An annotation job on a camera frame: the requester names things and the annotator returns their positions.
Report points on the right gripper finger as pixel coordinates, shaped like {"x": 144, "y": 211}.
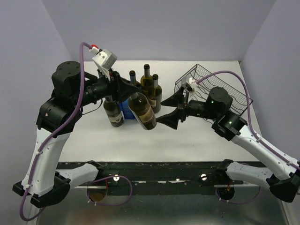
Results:
{"x": 172, "y": 119}
{"x": 175, "y": 100}

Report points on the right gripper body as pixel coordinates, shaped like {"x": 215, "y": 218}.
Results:
{"x": 183, "y": 109}

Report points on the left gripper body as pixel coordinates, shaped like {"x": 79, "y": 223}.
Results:
{"x": 108, "y": 85}

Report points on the green wine bottle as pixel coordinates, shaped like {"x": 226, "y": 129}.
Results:
{"x": 155, "y": 94}
{"x": 113, "y": 112}
{"x": 140, "y": 107}

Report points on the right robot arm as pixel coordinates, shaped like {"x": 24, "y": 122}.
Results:
{"x": 280, "y": 174}

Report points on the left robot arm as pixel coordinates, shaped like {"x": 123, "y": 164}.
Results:
{"x": 46, "y": 185}

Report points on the dark green bottle left rear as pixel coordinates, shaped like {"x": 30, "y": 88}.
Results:
{"x": 133, "y": 79}

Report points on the rear tall green bottle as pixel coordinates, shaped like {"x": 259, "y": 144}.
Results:
{"x": 146, "y": 80}

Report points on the short blue glass bottle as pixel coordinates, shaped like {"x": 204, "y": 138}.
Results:
{"x": 127, "y": 113}

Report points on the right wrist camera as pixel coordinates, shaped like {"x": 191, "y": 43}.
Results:
{"x": 190, "y": 85}

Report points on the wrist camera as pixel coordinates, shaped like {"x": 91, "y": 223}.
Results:
{"x": 190, "y": 85}
{"x": 104, "y": 59}

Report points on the black wire wine rack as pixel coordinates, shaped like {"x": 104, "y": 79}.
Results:
{"x": 239, "y": 104}

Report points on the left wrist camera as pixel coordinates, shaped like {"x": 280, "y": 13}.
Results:
{"x": 104, "y": 59}

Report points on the black mounting base plate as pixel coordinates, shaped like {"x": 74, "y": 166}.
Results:
{"x": 159, "y": 178}

